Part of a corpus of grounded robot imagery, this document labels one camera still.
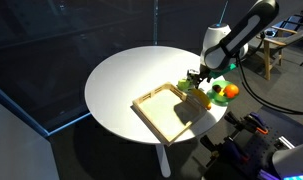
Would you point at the lime green cube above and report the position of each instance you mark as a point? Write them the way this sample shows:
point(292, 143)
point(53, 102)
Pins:
point(182, 84)

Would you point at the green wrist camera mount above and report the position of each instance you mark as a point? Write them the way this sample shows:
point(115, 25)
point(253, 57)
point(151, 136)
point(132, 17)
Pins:
point(224, 71)

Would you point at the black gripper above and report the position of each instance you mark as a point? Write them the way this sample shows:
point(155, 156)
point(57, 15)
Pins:
point(202, 74)

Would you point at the orange fruit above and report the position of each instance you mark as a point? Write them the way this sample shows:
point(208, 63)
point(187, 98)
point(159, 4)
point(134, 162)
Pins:
point(231, 90)

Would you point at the grey robot base blue light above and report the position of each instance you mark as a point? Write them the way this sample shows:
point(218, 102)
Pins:
point(292, 160)

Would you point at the wooden chair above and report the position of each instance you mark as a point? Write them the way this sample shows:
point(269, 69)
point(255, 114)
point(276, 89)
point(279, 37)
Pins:
point(267, 60)

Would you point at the dark red plum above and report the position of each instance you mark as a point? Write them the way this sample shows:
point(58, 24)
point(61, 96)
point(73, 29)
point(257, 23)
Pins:
point(217, 88)

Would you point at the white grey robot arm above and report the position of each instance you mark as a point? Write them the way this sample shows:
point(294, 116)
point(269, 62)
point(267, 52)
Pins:
point(237, 33)

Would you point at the black perforated mounting board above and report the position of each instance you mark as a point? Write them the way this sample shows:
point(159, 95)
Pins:
point(267, 146)

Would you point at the purple clamp with orange tip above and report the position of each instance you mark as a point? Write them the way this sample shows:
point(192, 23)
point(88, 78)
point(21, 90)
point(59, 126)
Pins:
point(254, 123)

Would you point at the purple black clamp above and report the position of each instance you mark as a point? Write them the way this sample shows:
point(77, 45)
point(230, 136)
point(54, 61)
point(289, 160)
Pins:
point(229, 150)

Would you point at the blue floor trim strip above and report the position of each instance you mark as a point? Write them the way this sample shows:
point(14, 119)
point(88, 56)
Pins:
point(21, 110)

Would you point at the white table base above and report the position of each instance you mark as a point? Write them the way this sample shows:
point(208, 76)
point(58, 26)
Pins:
point(163, 160)

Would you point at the light wooden slotted crate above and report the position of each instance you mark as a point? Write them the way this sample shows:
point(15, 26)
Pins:
point(161, 113)

